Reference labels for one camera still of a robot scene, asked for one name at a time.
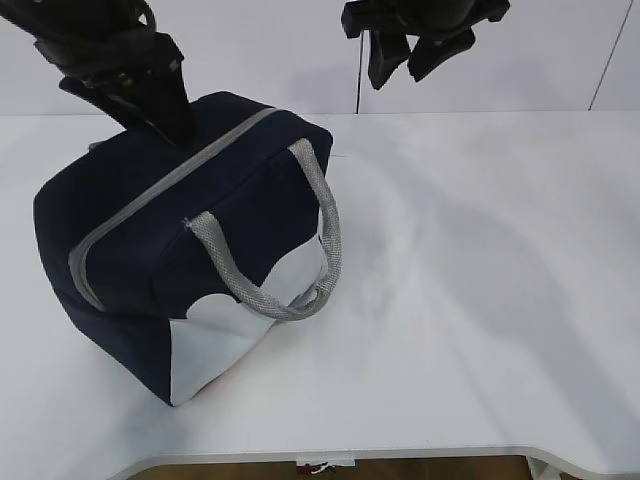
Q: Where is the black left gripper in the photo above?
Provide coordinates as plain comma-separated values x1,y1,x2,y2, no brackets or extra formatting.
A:
33,1,195,145

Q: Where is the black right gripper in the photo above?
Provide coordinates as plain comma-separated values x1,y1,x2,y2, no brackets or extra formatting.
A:
341,0,511,90

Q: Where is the navy and white lunch bag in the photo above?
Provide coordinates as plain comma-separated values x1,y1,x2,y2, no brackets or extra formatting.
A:
33,92,342,406

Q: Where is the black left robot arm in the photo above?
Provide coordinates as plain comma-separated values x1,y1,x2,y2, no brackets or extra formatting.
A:
1,0,195,145

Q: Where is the white tag under table edge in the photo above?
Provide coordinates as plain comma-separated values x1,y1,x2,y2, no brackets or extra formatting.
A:
295,450,356,476

